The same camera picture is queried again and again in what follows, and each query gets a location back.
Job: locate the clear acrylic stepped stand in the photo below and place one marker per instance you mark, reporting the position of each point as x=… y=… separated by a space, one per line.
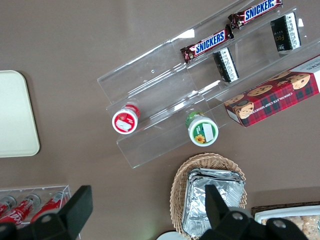
x=257 y=62
x=160 y=87

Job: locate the Snickers chocolate bar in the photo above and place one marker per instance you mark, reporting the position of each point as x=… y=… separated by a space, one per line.
x=210 y=41
x=257 y=11

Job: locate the clear acrylic bottle rack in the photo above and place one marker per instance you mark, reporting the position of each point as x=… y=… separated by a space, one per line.
x=63 y=190

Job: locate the small black white box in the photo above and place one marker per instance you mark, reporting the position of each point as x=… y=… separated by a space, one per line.
x=226 y=65
x=286 y=32

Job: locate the aluminium foil tray stack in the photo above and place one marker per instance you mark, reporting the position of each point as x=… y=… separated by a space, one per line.
x=197 y=200

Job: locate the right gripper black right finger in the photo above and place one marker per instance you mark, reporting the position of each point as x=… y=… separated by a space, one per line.
x=217 y=215

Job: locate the red tartan cookie box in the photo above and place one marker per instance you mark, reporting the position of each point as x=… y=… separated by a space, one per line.
x=275 y=100

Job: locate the white rectangular snack tray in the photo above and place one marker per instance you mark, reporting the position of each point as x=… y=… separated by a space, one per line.
x=265 y=216

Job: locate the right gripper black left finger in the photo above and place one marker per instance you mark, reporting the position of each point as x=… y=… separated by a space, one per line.
x=75 y=212

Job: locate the light oval wicker basket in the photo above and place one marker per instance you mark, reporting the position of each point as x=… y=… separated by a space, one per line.
x=178 y=190

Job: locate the rice cracker bag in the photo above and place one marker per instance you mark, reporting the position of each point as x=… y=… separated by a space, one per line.
x=285 y=221
x=311 y=225

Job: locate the beige rectangular serving tray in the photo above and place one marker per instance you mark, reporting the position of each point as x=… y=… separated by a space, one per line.
x=15 y=112

